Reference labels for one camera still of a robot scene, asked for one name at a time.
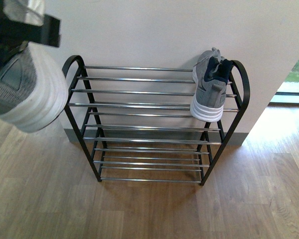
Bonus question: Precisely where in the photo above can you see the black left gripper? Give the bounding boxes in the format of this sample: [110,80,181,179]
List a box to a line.
[0,0,62,59]

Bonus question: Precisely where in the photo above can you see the grey knit sneaker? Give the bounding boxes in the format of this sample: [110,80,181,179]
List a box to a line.
[190,47,233,122]
[0,0,70,133]

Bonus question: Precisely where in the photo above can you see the dark window frame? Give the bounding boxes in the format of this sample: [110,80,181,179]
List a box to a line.
[270,92,299,104]

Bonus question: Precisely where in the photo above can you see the black metal shoe rack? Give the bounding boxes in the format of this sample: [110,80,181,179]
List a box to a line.
[62,55,250,185]

